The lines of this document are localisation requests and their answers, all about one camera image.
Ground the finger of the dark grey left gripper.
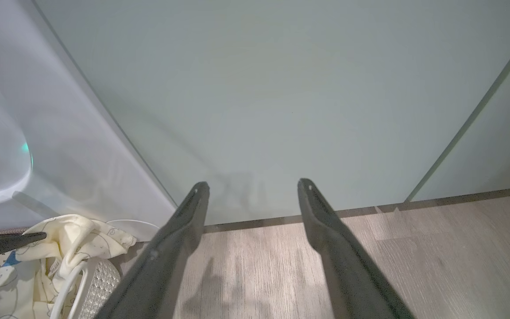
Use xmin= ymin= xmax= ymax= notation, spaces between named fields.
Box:
xmin=0 ymin=232 xmax=46 ymax=260

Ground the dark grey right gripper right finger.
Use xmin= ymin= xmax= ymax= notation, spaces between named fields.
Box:
xmin=298 ymin=179 xmax=415 ymax=319

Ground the white front-load washing machine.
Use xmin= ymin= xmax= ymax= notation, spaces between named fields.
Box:
xmin=0 ymin=0 xmax=178 ymax=242

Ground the cream perforated basket brown rim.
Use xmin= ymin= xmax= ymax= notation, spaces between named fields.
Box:
xmin=0 ymin=228 xmax=120 ymax=319

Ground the cream clothing with blue trim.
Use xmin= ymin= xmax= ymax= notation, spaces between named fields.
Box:
xmin=0 ymin=214 xmax=137 ymax=319

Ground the narrow green cabinet door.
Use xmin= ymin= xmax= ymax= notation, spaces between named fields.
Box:
xmin=408 ymin=35 xmax=510 ymax=202

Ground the wide green cabinet panel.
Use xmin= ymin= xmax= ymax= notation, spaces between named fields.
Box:
xmin=34 ymin=0 xmax=510 ymax=226

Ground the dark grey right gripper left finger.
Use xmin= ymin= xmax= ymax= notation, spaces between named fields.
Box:
xmin=96 ymin=182 xmax=210 ymax=319

